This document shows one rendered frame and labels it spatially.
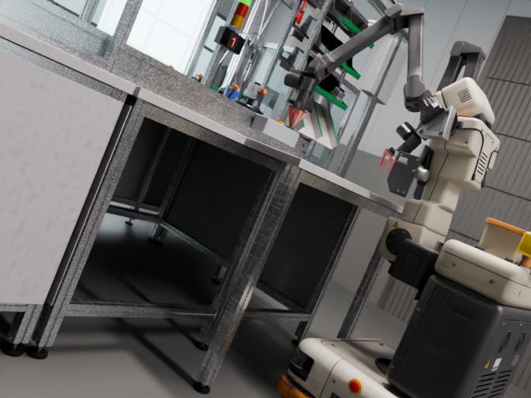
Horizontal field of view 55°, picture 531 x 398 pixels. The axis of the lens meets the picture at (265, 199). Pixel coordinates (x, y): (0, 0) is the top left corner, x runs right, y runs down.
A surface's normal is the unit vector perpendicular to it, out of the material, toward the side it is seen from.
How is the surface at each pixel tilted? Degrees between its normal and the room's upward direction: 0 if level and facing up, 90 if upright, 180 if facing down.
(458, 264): 90
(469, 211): 90
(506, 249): 92
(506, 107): 90
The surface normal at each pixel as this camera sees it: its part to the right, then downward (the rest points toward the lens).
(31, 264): 0.70, 0.34
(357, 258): -0.62, -0.21
